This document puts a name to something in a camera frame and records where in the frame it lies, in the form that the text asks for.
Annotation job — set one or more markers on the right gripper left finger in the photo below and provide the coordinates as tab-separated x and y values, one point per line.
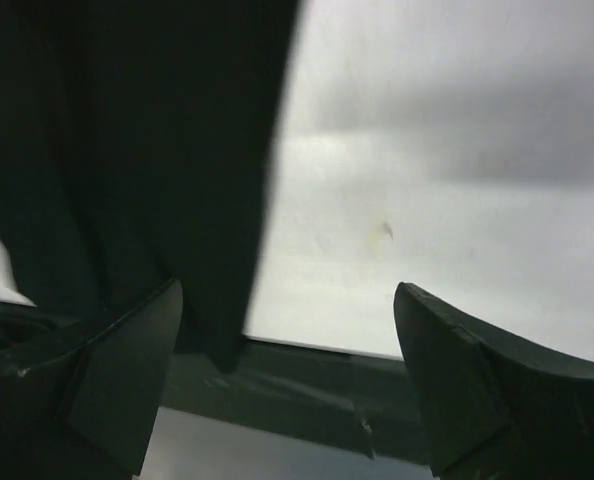
79	397

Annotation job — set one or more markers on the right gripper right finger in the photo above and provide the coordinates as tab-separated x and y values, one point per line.
494	405

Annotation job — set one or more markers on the black t shirt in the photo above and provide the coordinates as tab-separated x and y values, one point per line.
135	146

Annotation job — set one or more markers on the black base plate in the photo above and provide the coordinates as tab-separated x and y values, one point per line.
351	402

